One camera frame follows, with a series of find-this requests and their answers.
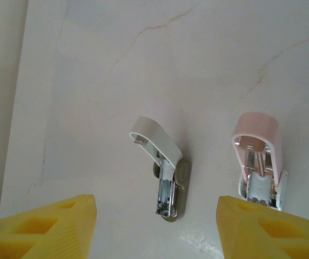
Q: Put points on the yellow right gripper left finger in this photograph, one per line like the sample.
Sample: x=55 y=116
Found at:
x=35 y=232

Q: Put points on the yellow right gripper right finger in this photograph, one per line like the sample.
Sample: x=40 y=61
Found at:
x=273 y=232

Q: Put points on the grey mini stapler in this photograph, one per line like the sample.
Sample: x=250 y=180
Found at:
x=168 y=189

